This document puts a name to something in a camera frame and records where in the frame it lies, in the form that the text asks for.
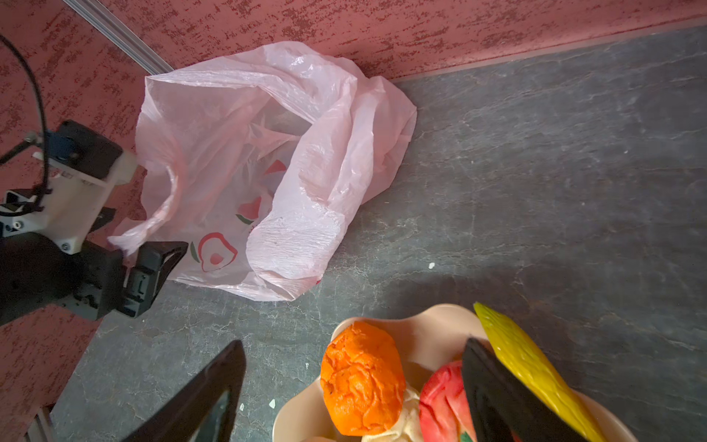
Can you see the aluminium front rail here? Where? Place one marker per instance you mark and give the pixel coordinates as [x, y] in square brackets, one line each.
[41, 428]

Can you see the yellow fake banana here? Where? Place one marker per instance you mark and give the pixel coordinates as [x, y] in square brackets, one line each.
[523, 358]

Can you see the left aluminium corner post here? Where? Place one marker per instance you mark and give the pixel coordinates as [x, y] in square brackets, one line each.
[111, 27]

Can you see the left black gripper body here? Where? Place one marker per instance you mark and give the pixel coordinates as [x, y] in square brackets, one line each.
[36, 273]

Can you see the orange fake fruit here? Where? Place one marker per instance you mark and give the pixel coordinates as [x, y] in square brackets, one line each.
[362, 381]

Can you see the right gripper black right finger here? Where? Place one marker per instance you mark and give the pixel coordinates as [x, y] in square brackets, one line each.
[502, 408]

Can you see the red fake fruit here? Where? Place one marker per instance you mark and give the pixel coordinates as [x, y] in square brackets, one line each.
[444, 408]

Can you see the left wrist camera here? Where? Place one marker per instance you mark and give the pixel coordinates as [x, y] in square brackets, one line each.
[84, 168]

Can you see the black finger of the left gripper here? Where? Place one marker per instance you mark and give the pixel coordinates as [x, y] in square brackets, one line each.
[155, 261]
[104, 217]

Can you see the pink plastic bag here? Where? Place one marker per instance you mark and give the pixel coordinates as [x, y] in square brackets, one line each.
[259, 162]

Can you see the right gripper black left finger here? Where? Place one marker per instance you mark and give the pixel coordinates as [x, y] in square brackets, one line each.
[206, 408]

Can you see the beige fake garlic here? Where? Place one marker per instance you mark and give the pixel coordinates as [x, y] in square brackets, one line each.
[408, 427]

